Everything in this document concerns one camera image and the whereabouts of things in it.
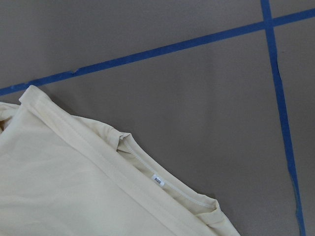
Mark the beige long-sleeve printed shirt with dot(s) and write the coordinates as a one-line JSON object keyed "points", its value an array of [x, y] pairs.
{"points": [[64, 175]]}

